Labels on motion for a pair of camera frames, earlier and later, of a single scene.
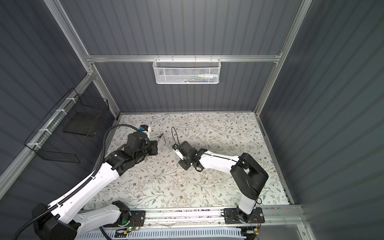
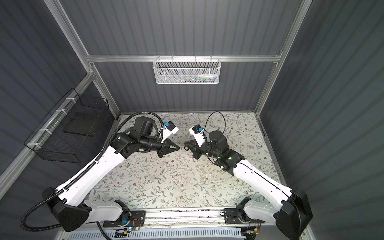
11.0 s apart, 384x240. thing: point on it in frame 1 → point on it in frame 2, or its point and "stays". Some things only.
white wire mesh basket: [186, 71] stays
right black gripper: [184, 165] → [195, 150]
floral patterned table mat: [159, 181] stays
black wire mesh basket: [63, 135] stays
